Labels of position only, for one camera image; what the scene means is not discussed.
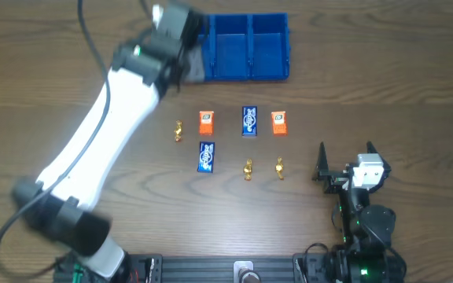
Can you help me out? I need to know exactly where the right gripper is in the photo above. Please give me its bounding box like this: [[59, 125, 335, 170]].
[[311, 141, 392, 194]]

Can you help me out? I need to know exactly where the gold candy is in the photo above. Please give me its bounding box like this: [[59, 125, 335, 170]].
[[242, 158, 254, 182], [274, 156, 285, 181], [173, 119, 184, 143]]

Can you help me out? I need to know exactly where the blue candy pack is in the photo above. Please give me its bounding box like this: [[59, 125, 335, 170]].
[[241, 105, 259, 138], [197, 141, 216, 174]]

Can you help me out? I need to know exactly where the blue tray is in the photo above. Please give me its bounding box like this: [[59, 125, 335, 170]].
[[199, 13, 291, 83]]

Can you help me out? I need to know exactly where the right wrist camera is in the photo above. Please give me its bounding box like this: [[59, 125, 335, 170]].
[[352, 153, 386, 190]]

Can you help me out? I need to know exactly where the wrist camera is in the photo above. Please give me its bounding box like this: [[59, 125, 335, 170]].
[[185, 46, 207, 84], [352, 153, 386, 190]]

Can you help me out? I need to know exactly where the black cable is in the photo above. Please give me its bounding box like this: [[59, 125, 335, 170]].
[[0, 0, 112, 281], [301, 202, 348, 277]]

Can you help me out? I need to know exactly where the mounting rail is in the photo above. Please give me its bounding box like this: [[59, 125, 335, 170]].
[[53, 252, 408, 283]]

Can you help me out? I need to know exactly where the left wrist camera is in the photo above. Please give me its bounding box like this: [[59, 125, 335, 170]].
[[185, 46, 207, 84]]

